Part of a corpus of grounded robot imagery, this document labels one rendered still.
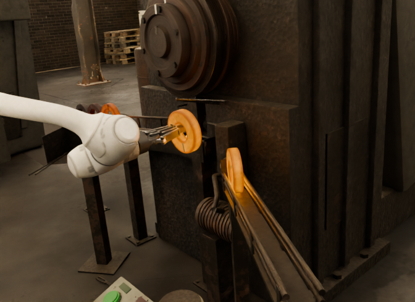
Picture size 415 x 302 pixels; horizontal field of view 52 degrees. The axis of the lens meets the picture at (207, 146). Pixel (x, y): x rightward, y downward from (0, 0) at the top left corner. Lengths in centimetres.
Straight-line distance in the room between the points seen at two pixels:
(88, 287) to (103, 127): 123
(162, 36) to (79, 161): 64
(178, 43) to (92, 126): 59
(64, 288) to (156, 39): 126
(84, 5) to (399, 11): 725
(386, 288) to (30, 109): 163
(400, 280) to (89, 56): 749
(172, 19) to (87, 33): 717
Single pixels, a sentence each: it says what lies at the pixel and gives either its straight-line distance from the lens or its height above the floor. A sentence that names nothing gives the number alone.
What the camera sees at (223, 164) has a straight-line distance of 149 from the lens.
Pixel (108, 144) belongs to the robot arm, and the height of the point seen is 91.
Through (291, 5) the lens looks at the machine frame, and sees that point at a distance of 153.
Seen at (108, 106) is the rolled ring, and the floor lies 76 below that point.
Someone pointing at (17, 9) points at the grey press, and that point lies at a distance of 424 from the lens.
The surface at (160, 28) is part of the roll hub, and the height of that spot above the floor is 117.
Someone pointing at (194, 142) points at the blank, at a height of 80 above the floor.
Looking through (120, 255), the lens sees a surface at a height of 1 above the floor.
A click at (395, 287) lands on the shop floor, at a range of 213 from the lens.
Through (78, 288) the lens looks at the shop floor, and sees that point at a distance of 223.
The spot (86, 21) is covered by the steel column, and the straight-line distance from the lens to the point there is 875.
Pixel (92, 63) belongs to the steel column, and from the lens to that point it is 879.
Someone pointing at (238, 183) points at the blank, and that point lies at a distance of 135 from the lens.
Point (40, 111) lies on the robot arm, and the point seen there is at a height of 100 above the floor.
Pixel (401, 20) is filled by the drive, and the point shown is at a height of 111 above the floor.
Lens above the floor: 122
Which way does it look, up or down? 18 degrees down
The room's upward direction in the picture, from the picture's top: 4 degrees counter-clockwise
